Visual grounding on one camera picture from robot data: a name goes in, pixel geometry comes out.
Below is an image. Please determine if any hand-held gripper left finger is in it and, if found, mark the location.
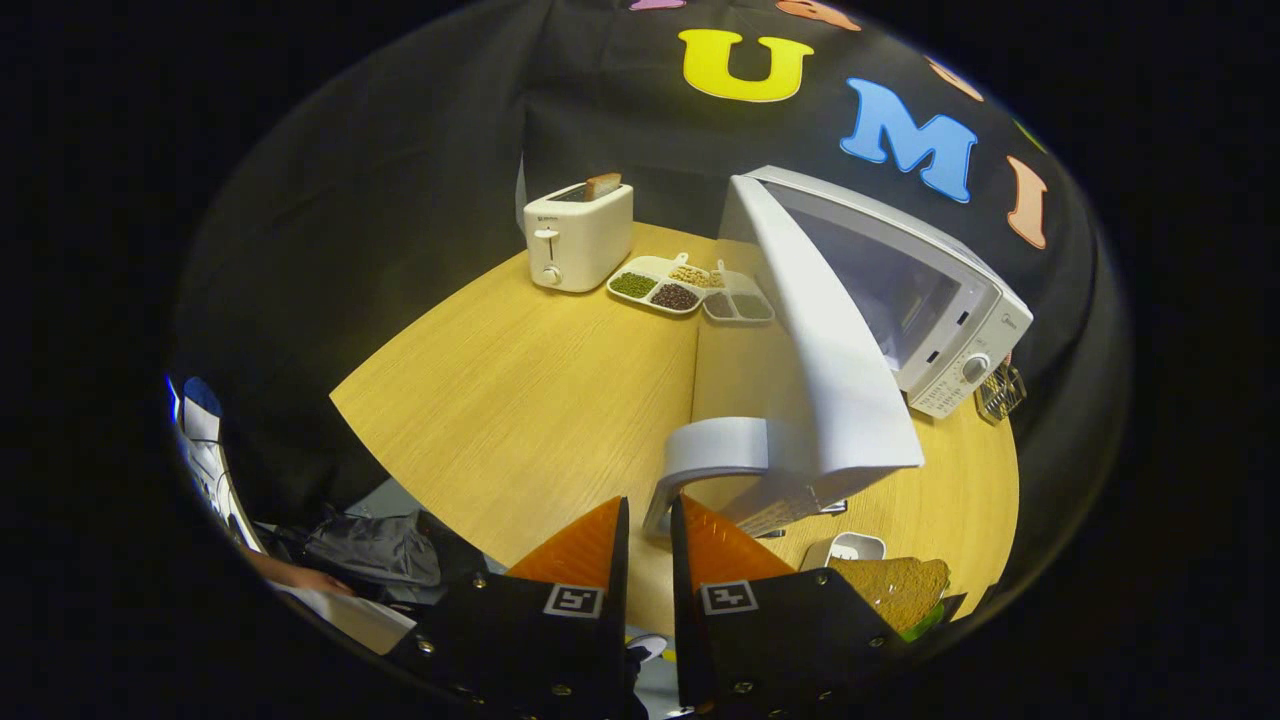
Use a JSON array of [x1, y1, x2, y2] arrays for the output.
[[390, 496, 641, 720]]

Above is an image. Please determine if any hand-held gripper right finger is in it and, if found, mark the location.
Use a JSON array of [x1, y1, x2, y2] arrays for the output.
[[668, 494, 906, 716]]

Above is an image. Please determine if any brown bread lettuce sandwich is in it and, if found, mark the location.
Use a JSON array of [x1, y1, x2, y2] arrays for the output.
[[828, 556, 951, 643]]

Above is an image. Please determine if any white microwave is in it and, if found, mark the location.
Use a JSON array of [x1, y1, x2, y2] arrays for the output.
[[642, 165, 1034, 541]]

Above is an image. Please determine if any small white tray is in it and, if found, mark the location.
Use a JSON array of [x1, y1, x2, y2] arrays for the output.
[[800, 532, 887, 573]]

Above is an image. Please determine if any grey bag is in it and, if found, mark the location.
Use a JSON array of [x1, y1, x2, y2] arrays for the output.
[[303, 508, 443, 588]]

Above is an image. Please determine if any white paper sheet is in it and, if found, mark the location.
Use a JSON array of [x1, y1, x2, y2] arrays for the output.
[[275, 583, 416, 656]]

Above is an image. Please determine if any divided white dish with beans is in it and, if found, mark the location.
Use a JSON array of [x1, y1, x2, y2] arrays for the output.
[[607, 253, 713, 317]]

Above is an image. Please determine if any white toaster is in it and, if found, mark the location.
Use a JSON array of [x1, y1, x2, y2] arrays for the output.
[[523, 180, 635, 294]]

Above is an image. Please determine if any white device with blue top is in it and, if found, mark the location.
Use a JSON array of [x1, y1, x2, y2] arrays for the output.
[[170, 375, 261, 551]]

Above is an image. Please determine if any wire mesh holder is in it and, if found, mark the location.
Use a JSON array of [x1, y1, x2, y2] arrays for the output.
[[975, 360, 1028, 421]]

